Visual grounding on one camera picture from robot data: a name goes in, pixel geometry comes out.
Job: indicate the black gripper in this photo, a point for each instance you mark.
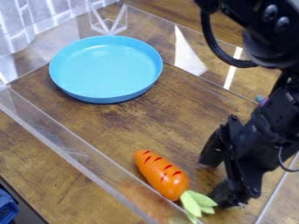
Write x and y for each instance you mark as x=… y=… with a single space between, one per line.
x=252 y=149

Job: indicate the orange toy carrot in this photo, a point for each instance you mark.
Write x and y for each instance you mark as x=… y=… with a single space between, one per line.
x=170 y=181

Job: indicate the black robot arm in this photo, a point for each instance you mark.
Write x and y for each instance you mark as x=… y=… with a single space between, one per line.
x=271 y=42

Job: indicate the purple toy eggplant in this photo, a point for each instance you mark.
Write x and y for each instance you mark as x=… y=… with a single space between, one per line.
x=260 y=100

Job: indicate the blue plastic plate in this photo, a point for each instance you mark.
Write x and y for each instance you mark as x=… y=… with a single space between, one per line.
x=106 y=69

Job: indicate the blue object at corner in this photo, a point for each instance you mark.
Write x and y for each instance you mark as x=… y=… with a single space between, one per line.
x=8 y=208

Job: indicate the clear acrylic enclosure wall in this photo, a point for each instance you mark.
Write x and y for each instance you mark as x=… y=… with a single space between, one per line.
x=67 y=150

